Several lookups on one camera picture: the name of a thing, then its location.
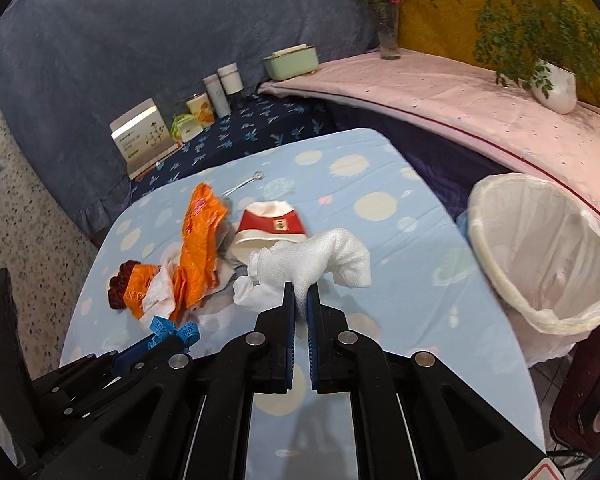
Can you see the blue measuring tape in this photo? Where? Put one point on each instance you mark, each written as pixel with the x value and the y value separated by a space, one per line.
pixel 159 327

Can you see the round bin with white liner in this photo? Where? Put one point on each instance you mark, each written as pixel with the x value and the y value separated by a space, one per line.
pixel 530 260

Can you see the white foam wrap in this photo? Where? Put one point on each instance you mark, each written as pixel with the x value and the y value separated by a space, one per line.
pixel 330 255

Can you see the light blue planet-print sheet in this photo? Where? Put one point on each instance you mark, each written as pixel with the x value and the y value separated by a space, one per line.
pixel 380 185

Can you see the yellow cloth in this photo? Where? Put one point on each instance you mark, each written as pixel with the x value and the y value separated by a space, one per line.
pixel 430 20

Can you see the orange plastic wrapper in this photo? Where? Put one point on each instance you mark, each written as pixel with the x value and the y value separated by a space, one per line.
pixel 200 230

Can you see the small metal tool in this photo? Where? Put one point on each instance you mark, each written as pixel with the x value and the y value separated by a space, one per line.
pixel 256 176

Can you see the white tissue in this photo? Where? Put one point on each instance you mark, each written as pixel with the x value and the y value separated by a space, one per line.
pixel 160 290

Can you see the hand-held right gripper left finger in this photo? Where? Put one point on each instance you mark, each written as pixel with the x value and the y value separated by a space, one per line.
pixel 290 312

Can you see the dark red stool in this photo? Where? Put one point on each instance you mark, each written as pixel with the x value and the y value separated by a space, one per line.
pixel 580 385

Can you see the dark purple cloth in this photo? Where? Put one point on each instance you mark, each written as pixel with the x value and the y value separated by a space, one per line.
pixel 430 160

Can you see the red and white paper cup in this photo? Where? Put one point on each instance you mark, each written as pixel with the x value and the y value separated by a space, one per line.
pixel 270 222

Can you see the tall white bottle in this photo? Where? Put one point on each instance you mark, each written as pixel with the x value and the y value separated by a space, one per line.
pixel 217 97

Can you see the short white canister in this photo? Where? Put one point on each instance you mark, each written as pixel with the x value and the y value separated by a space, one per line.
pixel 230 80

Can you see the glass vase with pink flowers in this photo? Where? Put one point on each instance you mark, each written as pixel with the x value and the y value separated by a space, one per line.
pixel 389 35

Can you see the pink cloth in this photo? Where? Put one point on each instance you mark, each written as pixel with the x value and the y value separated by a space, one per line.
pixel 430 110

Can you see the brown and orange snack wrapper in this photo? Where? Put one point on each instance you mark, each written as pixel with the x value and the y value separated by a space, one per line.
pixel 122 287

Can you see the green packet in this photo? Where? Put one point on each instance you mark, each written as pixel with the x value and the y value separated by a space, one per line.
pixel 187 129

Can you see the orange printed tin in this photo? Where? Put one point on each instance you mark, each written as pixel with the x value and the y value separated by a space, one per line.
pixel 201 110

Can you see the green plant in white pot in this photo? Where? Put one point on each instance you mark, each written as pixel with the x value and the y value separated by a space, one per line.
pixel 555 85

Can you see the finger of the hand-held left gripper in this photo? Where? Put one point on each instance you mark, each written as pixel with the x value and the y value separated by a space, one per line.
pixel 75 392
pixel 132 352

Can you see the dark blue floral cloth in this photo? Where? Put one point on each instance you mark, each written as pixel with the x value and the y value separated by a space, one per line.
pixel 260 125

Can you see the white cardboard box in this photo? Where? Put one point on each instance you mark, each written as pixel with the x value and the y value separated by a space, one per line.
pixel 142 135

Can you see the green tissue box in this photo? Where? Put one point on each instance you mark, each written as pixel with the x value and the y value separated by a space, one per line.
pixel 290 66

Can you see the grey-blue blanket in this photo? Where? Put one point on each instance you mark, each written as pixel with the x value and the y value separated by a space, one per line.
pixel 130 35

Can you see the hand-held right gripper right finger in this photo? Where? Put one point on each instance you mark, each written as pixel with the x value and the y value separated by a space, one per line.
pixel 312 320

